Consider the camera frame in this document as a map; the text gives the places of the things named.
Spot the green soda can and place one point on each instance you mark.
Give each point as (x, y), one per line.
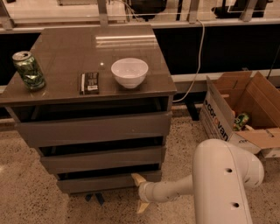
(29, 70)

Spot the grey bottom drawer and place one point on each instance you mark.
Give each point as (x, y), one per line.
(115, 179)

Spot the green can in box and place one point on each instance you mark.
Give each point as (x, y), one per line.
(240, 121)

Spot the black snack bar wrapper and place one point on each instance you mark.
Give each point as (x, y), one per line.
(89, 83)

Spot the grey three-drawer cabinet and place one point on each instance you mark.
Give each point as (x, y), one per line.
(64, 55)

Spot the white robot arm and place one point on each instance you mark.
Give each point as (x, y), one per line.
(221, 172)

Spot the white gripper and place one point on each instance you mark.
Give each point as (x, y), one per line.
(144, 192)

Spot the metal window railing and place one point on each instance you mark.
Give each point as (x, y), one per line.
(39, 14)

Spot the grey top drawer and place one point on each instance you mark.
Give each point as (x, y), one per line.
(92, 130)

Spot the open cardboard box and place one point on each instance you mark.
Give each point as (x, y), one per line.
(243, 92)

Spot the grey middle drawer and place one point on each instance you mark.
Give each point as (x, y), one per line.
(102, 160)

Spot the white bowl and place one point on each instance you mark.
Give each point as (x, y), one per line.
(129, 72)

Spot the grey drawer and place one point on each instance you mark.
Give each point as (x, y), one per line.
(115, 179)
(92, 130)
(102, 160)

